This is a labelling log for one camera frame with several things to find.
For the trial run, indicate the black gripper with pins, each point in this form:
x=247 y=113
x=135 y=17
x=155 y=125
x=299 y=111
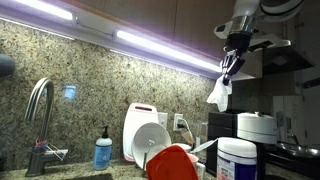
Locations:
x=236 y=45

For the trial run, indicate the wire dish rack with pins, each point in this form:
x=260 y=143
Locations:
x=144 y=164

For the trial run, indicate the white mug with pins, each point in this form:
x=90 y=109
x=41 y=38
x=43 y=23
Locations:
x=185 y=147

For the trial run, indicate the red plastic lid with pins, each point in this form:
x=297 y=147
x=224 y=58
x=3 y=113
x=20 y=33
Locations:
x=171 y=163

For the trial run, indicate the white cutting board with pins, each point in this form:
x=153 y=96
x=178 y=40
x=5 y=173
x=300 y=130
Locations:
x=137 y=115

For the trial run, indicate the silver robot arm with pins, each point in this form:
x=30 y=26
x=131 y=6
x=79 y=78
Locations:
x=247 y=14

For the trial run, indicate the white wall outlet plate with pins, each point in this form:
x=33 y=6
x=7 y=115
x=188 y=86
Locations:
x=162 y=119

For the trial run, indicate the white Lysol wipes canister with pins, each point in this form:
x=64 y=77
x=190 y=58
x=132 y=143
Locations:
x=236 y=159

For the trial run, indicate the white bowl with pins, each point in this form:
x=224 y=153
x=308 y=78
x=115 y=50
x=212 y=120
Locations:
x=146 y=137

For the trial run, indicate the black range hood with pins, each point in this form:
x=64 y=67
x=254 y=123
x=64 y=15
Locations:
x=284 y=59

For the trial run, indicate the white wet wipe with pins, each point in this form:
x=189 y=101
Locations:
x=220 y=93

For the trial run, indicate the white outlet with plug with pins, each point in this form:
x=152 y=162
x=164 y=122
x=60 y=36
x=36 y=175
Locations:
x=178 y=122

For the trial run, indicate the metal frying pan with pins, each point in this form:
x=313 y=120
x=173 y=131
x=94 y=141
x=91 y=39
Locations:
x=297 y=150

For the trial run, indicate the curved steel kitchen faucet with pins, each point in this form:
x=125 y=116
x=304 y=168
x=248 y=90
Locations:
x=42 y=151

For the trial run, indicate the blue label soap dispenser bottle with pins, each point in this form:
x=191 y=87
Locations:
x=102 y=151

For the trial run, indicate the clear water tank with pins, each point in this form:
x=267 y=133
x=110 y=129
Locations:
x=201 y=135

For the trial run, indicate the grey and black coffee machine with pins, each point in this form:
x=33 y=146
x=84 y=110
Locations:
x=258 y=128

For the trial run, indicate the pink inside mug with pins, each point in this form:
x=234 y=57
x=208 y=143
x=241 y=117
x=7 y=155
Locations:
x=199 y=167

